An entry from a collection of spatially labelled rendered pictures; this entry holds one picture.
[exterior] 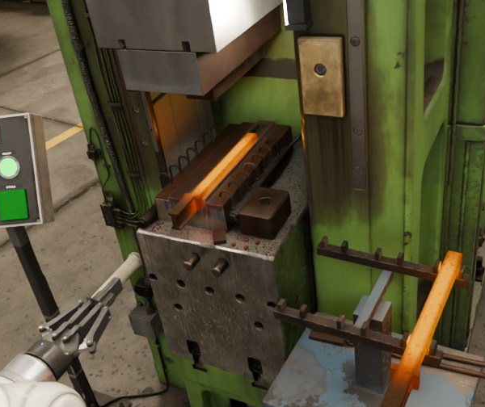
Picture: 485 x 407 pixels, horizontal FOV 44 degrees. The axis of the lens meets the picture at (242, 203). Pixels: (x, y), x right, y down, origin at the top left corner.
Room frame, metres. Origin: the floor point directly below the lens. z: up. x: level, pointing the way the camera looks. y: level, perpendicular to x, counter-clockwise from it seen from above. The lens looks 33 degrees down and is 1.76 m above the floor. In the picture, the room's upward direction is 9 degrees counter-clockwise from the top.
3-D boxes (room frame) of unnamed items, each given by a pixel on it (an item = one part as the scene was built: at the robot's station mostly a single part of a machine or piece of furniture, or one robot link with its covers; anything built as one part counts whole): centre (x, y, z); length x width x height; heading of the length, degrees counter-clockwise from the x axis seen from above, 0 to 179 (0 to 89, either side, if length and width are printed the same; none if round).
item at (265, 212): (1.20, -0.05, 0.95); 0.12 x 0.08 x 0.06; 149
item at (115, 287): (0.93, 0.29, 1.00); 0.07 x 0.01 x 0.03; 149
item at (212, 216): (1.42, 0.02, 0.96); 0.42 x 0.20 x 0.09; 149
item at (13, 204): (1.33, 0.57, 1.01); 0.07 x 0.05 x 0.07; 84
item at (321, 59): (1.19, -0.21, 1.27); 0.09 x 0.02 x 0.17; 59
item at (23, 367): (0.73, 0.41, 1.00); 0.09 x 0.06 x 0.09; 59
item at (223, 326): (1.40, -0.03, 0.69); 0.56 x 0.38 x 0.45; 149
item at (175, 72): (1.42, 0.02, 1.32); 0.42 x 0.20 x 0.10; 149
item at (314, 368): (0.87, -0.22, 0.69); 0.40 x 0.30 x 0.02; 56
